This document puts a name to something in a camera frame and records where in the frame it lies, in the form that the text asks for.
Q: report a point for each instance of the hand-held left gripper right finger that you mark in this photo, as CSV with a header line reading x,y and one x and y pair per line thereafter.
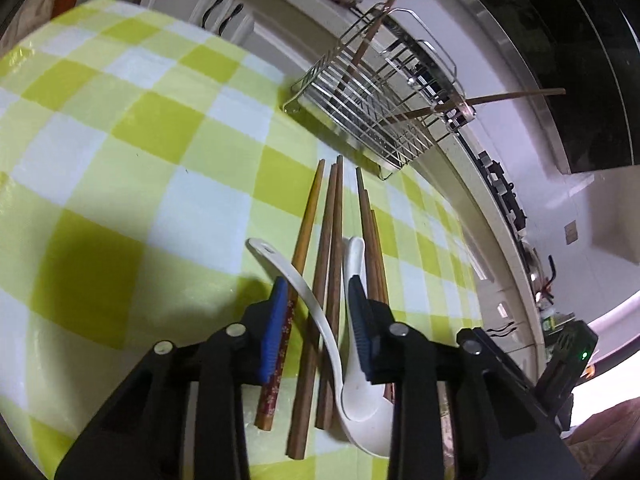
x,y
357,320

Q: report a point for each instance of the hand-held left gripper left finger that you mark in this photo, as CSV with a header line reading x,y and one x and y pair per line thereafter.
x,y
274,330

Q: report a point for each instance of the short white soup spoon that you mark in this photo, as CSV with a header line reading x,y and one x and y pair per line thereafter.
x,y
352,257

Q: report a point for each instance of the floral patterned wooden chopstick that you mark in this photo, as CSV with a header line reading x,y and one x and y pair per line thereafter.
x,y
307,220

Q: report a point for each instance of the reddish brown cloth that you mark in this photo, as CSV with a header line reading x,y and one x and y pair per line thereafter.
x,y
610,430

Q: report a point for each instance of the stainless steel kettle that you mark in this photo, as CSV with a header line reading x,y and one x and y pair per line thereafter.
x,y
535,270

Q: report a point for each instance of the yellow white checkered tablecloth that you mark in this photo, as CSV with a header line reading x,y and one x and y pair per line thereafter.
x,y
150,210

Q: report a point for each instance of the black range hood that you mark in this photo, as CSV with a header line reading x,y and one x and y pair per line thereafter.
x,y
575,60

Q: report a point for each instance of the beige wall outlet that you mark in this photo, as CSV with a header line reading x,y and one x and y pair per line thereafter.
x,y
571,233

